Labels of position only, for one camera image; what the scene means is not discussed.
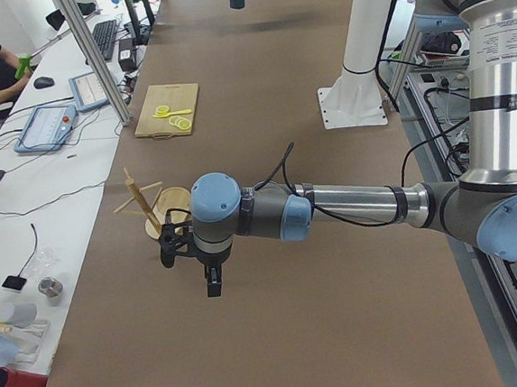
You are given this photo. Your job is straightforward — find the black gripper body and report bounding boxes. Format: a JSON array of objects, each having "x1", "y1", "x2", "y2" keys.
[{"x1": 196, "y1": 246, "x2": 231, "y2": 268}]

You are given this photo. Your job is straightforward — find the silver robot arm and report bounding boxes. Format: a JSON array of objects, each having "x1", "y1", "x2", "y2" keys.
[{"x1": 190, "y1": 0, "x2": 517, "y2": 297}]

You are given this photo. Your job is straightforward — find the wooden cup storage rack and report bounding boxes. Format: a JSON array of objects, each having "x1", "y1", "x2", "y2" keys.
[{"x1": 114, "y1": 167, "x2": 191, "y2": 240}]

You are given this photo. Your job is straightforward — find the small steel cup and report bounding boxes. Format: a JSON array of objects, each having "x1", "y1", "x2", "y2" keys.
[{"x1": 38, "y1": 277, "x2": 64, "y2": 307}]

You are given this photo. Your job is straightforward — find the clear cup tray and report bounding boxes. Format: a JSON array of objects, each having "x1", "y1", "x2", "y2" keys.
[{"x1": 2, "y1": 319, "x2": 50, "y2": 364}]

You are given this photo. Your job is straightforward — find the grey plastic cup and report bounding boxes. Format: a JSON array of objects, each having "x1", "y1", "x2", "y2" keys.
[{"x1": 0, "y1": 302, "x2": 37, "y2": 327}]

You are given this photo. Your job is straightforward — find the bamboo cutting board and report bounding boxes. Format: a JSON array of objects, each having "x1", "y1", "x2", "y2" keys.
[{"x1": 134, "y1": 83, "x2": 199, "y2": 139}]

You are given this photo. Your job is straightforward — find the black power adapter box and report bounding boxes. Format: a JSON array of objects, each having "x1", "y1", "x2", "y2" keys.
[{"x1": 118, "y1": 38, "x2": 137, "y2": 72}]

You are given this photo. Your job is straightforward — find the black keyboard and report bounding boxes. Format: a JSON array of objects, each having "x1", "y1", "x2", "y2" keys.
[{"x1": 92, "y1": 19, "x2": 119, "y2": 61}]

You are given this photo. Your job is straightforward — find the yellow toy knife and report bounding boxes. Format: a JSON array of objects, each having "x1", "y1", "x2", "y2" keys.
[{"x1": 152, "y1": 109, "x2": 192, "y2": 119}]

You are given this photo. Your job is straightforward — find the lemon slice on knife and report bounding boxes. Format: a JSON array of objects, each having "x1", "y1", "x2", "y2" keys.
[{"x1": 154, "y1": 105, "x2": 170, "y2": 117}]

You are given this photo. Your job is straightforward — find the far blue teach pendant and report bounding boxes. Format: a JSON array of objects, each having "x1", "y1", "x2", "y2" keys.
[{"x1": 69, "y1": 71, "x2": 109, "y2": 113}]

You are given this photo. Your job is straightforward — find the blue teach pendant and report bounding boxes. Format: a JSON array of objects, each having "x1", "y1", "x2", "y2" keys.
[
  {"x1": 69, "y1": 71, "x2": 109, "y2": 113},
  {"x1": 14, "y1": 104, "x2": 78, "y2": 154}
]

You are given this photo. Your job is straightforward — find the small black square device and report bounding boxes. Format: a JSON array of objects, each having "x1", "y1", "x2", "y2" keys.
[{"x1": 1, "y1": 275, "x2": 27, "y2": 291}]

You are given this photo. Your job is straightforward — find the near blue teach pendant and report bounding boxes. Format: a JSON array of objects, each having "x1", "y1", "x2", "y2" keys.
[{"x1": 14, "y1": 104, "x2": 78, "y2": 154}]

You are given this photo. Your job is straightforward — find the black computer mouse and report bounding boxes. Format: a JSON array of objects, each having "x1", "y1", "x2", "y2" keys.
[{"x1": 33, "y1": 76, "x2": 55, "y2": 89}]

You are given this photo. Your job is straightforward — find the green toy tool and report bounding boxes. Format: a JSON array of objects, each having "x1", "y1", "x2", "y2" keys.
[{"x1": 14, "y1": 55, "x2": 32, "y2": 79}]

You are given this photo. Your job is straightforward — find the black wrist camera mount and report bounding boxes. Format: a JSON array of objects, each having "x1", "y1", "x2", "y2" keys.
[{"x1": 158, "y1": 220, "x2": 197, "y2": 269}]

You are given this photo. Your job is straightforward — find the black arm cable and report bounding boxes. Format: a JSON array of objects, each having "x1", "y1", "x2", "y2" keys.
[{"x1": 249, "y1": 133, "x2": 407, "y2": 238}]

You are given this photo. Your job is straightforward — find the lemon slices near board handle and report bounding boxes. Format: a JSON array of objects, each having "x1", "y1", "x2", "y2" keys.
[{"x1": 168, "y1": 115, "x2": 192, "y2": 132}]

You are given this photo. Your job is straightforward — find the aluminium frame post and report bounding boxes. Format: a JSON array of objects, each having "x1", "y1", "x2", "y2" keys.
[{"x1": 56, "y1": 0, "x2": 132, "y2": 126}]

